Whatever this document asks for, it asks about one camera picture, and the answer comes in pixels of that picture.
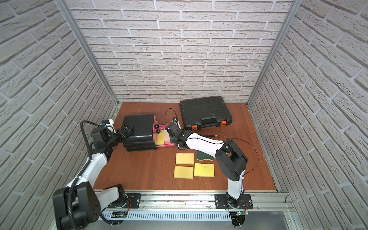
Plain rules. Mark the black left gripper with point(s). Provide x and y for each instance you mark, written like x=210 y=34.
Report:
x=124 y=131

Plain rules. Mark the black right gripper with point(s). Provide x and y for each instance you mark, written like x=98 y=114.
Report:
x=172 y=140

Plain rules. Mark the white pink foam sponge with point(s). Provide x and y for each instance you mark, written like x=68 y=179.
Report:
x=167 y=139

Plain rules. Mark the black drawer cabinet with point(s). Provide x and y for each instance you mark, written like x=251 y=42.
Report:
x=142 y=132

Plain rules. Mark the pale yellow foam sponge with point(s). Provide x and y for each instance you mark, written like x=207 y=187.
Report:
x=183 y=172
x=184 y=159

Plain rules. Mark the green yellow scouring sponge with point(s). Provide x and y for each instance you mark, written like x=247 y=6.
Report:
x=201 y=156

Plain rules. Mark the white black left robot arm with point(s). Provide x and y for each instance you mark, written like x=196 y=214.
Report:
x=77 y=205

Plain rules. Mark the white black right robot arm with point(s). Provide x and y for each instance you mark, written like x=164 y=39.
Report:
x=230 y=158

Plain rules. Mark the yellow sponge in drawer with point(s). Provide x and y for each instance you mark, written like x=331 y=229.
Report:
x=160 y=139

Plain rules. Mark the black plastic tool case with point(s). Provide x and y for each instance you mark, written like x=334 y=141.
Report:
x=205 y=112

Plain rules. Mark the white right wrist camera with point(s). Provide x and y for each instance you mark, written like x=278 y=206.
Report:
x=175 y=120

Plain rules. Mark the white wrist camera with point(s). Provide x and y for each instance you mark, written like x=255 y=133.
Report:
x=109 y=124
x=175 y=120

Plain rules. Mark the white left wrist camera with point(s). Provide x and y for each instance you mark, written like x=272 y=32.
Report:
x=109 y=124

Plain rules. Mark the aluminium front rail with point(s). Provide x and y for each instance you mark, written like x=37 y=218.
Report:
x=191 y=205

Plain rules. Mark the aluminium corner frame post left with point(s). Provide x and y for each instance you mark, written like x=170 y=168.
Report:
x=67 y=13

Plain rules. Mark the aluminium corner frame post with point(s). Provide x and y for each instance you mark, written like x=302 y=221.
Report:
x=67 y=13
x=276 y=45

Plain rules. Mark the aluminium corner frame post right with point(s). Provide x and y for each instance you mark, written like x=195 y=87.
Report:
x=276 y=45

